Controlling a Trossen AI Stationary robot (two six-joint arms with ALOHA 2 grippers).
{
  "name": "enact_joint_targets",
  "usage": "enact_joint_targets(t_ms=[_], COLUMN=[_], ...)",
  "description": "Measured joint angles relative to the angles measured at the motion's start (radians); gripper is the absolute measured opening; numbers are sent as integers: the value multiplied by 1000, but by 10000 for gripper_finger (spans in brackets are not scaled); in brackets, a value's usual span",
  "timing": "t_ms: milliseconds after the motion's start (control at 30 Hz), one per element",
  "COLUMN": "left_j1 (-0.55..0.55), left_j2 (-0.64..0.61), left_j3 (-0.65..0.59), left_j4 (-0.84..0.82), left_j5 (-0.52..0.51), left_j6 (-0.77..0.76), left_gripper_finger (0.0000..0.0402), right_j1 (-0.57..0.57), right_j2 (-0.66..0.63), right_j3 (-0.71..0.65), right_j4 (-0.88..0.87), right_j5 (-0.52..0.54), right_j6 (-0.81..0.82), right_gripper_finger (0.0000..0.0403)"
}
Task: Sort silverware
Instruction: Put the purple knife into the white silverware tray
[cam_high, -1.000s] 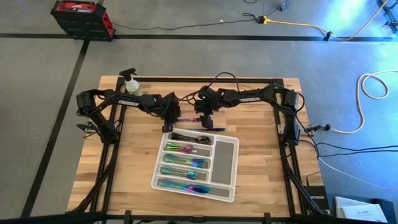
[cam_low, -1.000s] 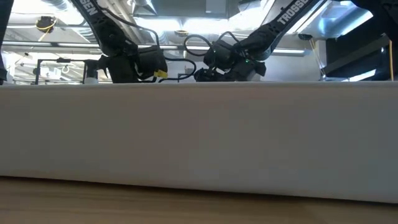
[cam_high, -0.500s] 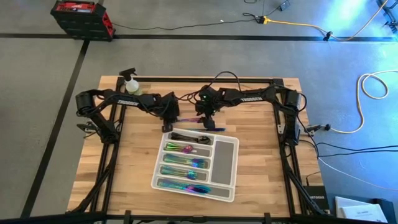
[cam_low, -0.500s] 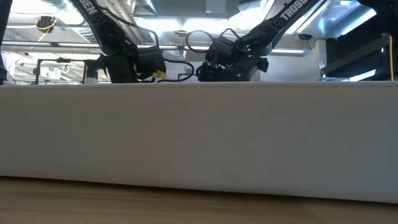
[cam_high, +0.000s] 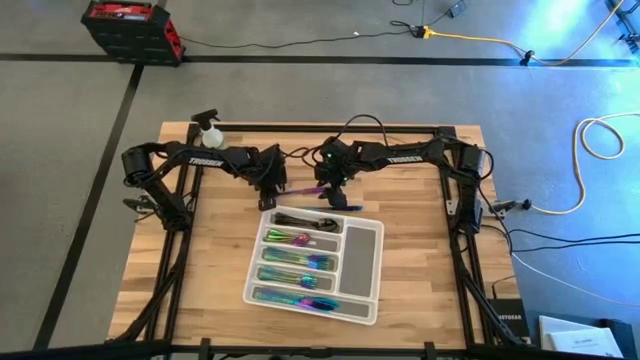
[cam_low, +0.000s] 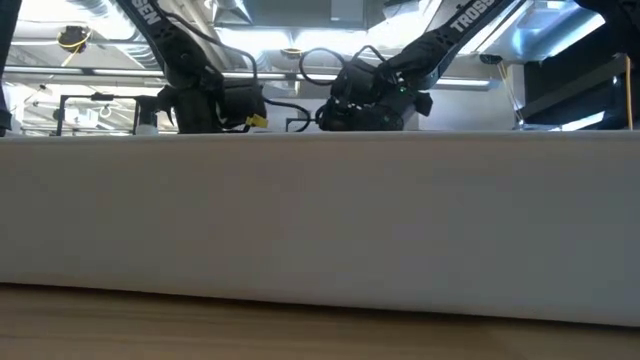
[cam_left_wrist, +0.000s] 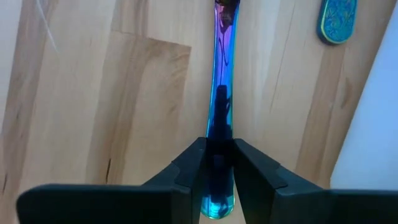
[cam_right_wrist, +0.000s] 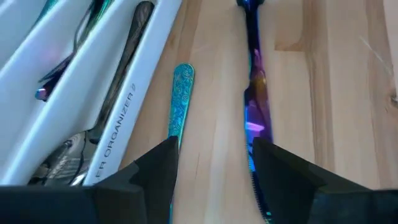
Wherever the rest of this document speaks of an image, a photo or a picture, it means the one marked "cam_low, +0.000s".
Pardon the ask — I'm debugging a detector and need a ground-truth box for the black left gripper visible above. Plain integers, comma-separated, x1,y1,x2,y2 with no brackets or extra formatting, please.
172,82,225,135

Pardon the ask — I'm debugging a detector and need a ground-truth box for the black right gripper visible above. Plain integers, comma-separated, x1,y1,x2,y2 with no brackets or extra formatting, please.
316,89,434,133

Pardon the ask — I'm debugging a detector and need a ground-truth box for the white cutlery tray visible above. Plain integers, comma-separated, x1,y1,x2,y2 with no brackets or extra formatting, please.
0,129,640,329

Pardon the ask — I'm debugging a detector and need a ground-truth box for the long ceiling light strip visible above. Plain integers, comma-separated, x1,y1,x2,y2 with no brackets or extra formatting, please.
2,66,501,90

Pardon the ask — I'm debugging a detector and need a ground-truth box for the silver pole with black head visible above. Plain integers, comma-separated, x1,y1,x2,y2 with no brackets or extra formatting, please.
479,53,527,132

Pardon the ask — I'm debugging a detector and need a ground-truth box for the person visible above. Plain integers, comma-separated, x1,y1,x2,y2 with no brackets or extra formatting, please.
0,0,24,137

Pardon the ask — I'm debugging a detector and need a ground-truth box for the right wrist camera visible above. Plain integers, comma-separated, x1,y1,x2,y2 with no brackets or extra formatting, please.
330,59,382,103

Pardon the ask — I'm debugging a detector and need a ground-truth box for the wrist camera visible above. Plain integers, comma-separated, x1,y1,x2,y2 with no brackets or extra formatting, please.
330,59,382,103
222,79,267,129

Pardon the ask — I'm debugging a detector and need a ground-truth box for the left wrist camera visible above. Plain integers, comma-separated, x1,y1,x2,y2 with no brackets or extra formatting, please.
222,79,267,129

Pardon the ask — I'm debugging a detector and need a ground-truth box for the black gantry frame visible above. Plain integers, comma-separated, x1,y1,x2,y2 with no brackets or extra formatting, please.
53,93,142,136

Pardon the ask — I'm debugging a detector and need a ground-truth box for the yellow ceiling cable reel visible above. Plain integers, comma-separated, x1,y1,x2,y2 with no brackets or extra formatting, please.
56,25,93,55

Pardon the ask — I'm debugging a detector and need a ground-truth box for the silver air duct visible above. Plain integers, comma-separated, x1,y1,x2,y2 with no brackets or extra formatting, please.
499,0,609,64

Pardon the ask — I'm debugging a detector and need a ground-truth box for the yellow extension cord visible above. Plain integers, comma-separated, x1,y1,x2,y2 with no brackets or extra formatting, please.
624,54,635,132

